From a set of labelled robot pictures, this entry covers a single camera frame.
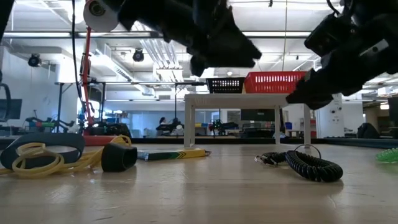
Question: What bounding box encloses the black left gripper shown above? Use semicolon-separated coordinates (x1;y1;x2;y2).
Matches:
117;0;262;77

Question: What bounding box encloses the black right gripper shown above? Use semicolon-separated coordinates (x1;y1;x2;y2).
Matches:
285;0;398;110

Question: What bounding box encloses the black plastic basket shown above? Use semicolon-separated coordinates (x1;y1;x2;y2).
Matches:
205;77;246;95

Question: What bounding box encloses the red plastic basket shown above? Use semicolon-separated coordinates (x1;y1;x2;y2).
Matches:
243;71;307;95

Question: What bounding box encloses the black coil wrist keychain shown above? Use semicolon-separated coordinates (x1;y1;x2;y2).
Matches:
254;144;344;184

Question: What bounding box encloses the green coil wrist keychain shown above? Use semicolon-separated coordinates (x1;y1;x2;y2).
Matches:
375;147;398;164

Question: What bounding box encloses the yellow rubber band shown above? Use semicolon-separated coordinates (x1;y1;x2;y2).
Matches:
12;151;65;180
0;135;132;175

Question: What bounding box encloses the large wide dark rubber band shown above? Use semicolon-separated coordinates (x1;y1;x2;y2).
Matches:
0;133;86;170

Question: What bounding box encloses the black office chair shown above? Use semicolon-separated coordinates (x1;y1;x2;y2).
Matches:
356;122;380;139

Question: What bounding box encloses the red desk lamp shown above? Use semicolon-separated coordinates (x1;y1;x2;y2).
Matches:
80;0;127;147

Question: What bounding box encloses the white round column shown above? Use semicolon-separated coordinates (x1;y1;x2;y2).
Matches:
314;93;345;138

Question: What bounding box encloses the white perforated shelf riser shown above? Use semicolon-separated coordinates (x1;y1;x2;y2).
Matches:
183;93;312;147

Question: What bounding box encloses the dark background monitor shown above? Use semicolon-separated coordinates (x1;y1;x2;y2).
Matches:
240;108;276;121

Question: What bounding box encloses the black round ceiling fixture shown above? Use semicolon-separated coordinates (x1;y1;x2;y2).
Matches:
132;48;145;62
27;54;41;68

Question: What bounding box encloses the black aluminium table frame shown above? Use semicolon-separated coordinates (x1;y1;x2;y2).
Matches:
0;136;398;150

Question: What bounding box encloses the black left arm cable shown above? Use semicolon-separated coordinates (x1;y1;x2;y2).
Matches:
70;0;85;106

